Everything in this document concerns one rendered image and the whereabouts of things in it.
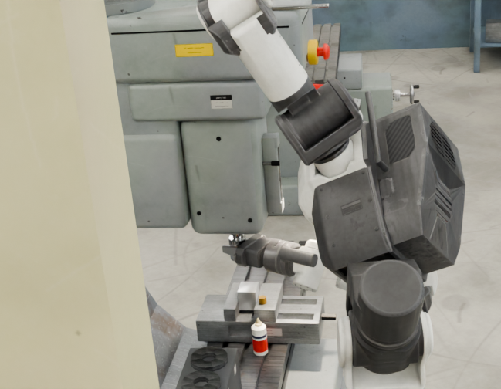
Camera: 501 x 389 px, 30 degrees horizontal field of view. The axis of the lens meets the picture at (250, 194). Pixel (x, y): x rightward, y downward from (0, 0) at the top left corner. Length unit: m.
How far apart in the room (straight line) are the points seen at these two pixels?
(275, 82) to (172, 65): 0.48
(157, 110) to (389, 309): 0.88
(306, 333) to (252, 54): 1.07
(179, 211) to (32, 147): 1.89
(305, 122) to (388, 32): 7.13
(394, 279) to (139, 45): 0.89
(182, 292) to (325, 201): 3.00
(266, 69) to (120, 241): 1.29
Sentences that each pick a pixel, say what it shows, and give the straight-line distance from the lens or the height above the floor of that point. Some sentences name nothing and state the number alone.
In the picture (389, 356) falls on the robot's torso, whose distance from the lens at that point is 1.77.
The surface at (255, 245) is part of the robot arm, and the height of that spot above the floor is 1.26.
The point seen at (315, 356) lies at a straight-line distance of 2.70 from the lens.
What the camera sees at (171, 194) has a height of 1.44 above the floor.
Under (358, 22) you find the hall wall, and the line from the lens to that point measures 8.91.
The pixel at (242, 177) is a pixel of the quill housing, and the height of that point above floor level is 1.48.
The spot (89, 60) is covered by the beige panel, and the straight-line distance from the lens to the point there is 0.44.
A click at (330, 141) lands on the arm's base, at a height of 1.71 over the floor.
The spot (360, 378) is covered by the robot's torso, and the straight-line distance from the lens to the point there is 1.90.
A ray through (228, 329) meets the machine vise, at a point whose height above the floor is 0.97.
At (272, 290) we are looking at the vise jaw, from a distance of 2.66.
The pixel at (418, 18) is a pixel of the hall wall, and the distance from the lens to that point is 8.89.
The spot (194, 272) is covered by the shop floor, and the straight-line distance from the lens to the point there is 5.00.
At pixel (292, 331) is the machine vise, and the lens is 2.60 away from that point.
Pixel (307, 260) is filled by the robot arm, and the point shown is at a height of 1.28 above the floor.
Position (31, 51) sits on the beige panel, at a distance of 0.43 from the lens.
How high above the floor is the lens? 2.35
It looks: 24 degrees down
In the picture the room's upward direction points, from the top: 5 degrees counter-clockwise
